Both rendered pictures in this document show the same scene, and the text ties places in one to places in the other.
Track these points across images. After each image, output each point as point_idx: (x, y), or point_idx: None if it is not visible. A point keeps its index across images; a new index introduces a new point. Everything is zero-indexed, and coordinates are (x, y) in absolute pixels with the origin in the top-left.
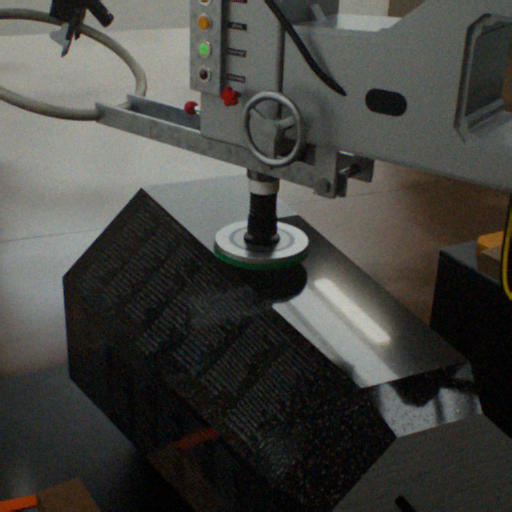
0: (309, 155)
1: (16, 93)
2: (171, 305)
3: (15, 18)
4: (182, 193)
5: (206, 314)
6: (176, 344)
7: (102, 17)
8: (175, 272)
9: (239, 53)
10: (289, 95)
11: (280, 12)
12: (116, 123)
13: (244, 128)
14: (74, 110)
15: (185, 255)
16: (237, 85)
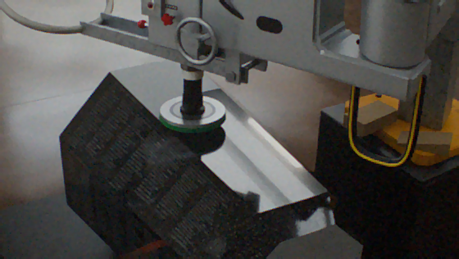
0: (223, 52)
1: (32, 20)
2: (131, 156)
3: None
4: (138, 74)
5: (155, 164)
6: (136, 184)
7: None
8: (134, 134)
9: None
10: (206, 18)
11: None
12: (93, 34)
13: (177, 40)
14: (66, 28)
15: (140, 121)
16: (172, 11)
